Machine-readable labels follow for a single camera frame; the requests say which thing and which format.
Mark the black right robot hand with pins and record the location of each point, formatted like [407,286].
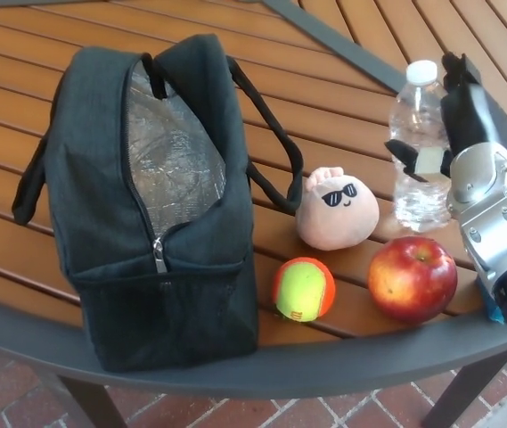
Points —
[469,116]

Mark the clear plastic water bottle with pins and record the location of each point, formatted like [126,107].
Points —
[418,111]

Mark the red apple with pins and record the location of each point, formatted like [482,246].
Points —
[411,283]

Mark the blue foil-wrapped cube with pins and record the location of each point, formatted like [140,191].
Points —
[496,315]

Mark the yellow orange tennis ball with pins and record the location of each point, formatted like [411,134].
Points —
[302,290]

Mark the black insulated lunch bag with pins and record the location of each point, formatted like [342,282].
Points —
[101,187]

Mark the peach dumpling plush with sunglasses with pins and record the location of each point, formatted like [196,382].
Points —
[337,223]

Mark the dark metal table leg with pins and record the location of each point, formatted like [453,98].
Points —
[467,397]
[81,405]

